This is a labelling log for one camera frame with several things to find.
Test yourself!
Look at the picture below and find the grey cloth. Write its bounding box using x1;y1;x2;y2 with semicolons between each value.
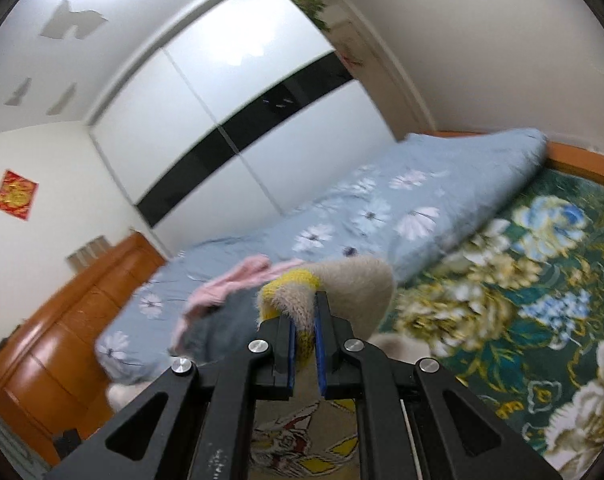
179;287;265;365

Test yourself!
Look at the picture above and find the red door decoration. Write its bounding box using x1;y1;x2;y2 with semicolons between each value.
334;35;365;68

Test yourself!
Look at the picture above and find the red paper wall decoration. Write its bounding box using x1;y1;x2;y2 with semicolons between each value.
0;169;39;221

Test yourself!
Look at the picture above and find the pink cloth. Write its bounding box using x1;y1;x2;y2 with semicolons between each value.
171;254;307;353

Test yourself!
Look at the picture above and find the beige fuzzy sweater yellow trim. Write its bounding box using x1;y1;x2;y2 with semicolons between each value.
104;254;468;478

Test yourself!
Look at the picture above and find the blue floral quilt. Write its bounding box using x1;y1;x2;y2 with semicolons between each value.
94;128;549;386

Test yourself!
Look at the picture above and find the wooden headboard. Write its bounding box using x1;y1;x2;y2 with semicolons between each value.
0;232;167;466

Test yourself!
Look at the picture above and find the green floral blanket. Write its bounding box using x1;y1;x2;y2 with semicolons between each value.
382;167;604;471

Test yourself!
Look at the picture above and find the green hanging plant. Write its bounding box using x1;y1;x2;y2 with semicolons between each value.
282;0;335;36

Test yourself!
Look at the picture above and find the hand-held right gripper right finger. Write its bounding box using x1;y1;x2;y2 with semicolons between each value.
314;290;565;480

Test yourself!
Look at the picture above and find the white sliding-door wardrobe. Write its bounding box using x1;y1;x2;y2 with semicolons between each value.
84;0;397;261

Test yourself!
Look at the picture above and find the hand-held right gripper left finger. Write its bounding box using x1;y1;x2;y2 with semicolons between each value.
46;314;298;480

